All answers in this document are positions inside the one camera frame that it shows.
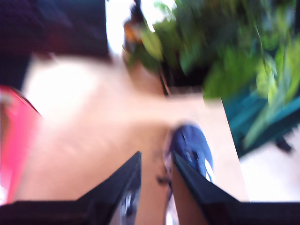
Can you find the black planter tray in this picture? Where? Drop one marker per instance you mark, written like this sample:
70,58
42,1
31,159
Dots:
178,79

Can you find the black stand foot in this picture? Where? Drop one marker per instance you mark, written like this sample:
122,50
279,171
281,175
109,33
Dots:
283,144

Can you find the red shoebox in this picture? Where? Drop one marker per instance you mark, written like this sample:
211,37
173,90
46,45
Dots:
16,140

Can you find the wide computer monitor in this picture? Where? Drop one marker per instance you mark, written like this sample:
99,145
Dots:
58,28

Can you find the blue sneaker white sole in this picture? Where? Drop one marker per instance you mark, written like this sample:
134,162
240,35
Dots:
192,143

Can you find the amber pump bottle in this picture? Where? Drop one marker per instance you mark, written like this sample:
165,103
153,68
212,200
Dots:
131,32

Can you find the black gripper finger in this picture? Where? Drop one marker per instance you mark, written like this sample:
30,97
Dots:
199,182
112,194

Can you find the green leafy plant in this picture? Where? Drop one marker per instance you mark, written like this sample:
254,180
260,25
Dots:
222,35

